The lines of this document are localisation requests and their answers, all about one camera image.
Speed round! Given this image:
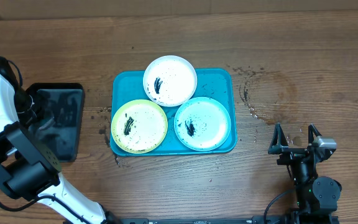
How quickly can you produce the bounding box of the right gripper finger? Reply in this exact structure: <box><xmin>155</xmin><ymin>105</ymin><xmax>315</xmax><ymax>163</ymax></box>
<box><xmin>308</xmin><ymin>124</ymin><xmax>321</xmax><ymax>144</ymax></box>
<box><xmin>268</xmin><ymin>123</ymin><xmax>289</xmax><ymax>154</ymax></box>

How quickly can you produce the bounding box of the yellow-green plate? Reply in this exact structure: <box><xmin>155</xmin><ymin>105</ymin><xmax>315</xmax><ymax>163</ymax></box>
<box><xmin>111</xmin><ymin>100</ymin><xmax>168</xmax><ymax>154</ymax></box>

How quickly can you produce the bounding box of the teal plastic tray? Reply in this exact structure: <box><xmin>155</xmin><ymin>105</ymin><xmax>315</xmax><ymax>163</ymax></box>
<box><xmin>111</xmin><ymin>68</ymin><xmax>237</xmax><ymax>156</ymax></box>

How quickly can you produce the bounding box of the black water tray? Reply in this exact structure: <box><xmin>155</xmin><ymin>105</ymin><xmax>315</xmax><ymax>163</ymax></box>
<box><xmin>27</xmin><ymin>83</ymin><xmax>85</xmax><ymax>162</ymax></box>

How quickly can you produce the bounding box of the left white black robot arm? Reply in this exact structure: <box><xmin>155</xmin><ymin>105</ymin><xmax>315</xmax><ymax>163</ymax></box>
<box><xmin>0</xmin><ymin>56</ymin><xmax>119</xmax><ymax>223</ymax></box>

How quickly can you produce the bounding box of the white plate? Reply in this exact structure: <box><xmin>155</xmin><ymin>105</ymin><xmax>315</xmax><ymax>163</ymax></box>
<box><xmin>142</xmin><ymin>55</ymin><xmax>198</xmax><ymax>107</ymax></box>

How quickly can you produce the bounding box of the light blue dirty plate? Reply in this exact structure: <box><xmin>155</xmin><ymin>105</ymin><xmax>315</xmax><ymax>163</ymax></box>
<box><xmin>173</xmin><ymin>97</ymin><xmax>231</xmax><ymax>152</ymax></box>

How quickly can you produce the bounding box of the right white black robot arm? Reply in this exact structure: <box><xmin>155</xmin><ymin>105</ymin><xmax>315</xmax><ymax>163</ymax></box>
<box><xmin>263</xmin><ymin>123</ymin><xmax>342</xmax><ymax>224</ymax></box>

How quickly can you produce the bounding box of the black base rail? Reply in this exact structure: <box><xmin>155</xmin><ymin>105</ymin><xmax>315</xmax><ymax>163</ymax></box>
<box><xmin>121</xmin><ymin>215</ymin><xmax>294</xmax><ymax>224</ymax></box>

